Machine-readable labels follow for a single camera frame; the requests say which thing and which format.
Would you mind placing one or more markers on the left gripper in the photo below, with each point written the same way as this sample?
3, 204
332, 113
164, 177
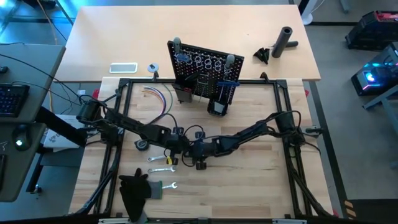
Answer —
178, 144

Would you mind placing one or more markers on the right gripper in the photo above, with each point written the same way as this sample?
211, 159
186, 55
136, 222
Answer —
203, 149

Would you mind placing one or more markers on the black tape measure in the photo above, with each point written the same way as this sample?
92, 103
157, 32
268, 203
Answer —
142, 145

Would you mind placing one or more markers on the red utility knife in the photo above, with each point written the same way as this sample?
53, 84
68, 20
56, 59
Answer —
186, 89

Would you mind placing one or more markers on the black long tool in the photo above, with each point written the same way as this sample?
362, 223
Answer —
192, 76

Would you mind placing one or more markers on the metal ruler strip foreground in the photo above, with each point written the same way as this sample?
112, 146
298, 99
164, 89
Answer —
183, 58

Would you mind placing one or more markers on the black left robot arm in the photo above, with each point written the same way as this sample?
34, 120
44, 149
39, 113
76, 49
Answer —
133, 124

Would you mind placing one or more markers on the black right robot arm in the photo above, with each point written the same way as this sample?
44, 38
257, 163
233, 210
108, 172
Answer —
248, 132

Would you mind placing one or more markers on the small black pegboard bin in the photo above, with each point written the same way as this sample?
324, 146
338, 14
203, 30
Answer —
210, 110

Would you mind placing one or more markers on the tall black pegboard bin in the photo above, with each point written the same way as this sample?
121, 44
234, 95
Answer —
183, 97

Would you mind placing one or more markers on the round grey disc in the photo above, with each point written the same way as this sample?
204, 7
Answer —
153, 68

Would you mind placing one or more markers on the black perforated pegboard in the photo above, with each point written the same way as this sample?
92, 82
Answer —
236, 71

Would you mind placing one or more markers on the white smartphone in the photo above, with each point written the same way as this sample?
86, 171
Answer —
123, 68

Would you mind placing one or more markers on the red clamp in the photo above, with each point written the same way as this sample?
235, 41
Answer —
307, 93
94, 93

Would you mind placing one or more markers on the black cone pieces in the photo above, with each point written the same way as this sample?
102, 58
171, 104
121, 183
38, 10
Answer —
262, 55

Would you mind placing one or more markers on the light wooden desk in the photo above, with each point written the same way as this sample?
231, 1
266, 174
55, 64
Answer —
186, 28

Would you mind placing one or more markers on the black slanted beam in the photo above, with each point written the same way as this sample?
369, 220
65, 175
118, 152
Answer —
59, 124

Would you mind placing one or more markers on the white papers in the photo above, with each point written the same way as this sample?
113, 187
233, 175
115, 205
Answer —
56, 140

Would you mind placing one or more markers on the large black tube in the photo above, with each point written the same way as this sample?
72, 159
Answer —
281, 42

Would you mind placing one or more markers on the small black tube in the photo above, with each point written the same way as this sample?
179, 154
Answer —
293, 43

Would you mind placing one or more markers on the black computer mouse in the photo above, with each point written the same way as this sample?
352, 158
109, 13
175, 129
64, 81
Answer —
21, 138

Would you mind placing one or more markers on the white stand base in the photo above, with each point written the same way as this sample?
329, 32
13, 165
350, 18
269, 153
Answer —
308, 17

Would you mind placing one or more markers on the grey desk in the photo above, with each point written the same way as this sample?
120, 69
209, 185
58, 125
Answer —
31, 62

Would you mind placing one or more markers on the black keyboard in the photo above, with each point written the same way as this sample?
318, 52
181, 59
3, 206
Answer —
12, 99

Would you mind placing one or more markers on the computer with coloured lights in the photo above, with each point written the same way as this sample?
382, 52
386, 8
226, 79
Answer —
382, 77

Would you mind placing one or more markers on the black equipment case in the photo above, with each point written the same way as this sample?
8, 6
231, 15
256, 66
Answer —
370, 31

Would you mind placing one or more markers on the black aluminium frame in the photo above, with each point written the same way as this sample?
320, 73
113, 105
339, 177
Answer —
255, 81

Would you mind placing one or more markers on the grey desk frame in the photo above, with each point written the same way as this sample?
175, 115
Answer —
388, 105

